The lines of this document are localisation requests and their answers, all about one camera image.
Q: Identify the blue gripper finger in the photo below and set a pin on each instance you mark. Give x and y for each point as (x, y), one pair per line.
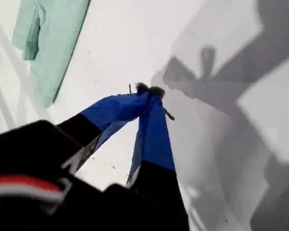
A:
(110, 110)
(154, 144)

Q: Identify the pale green T-shirt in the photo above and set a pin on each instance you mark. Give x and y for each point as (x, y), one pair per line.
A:
(53, 36)

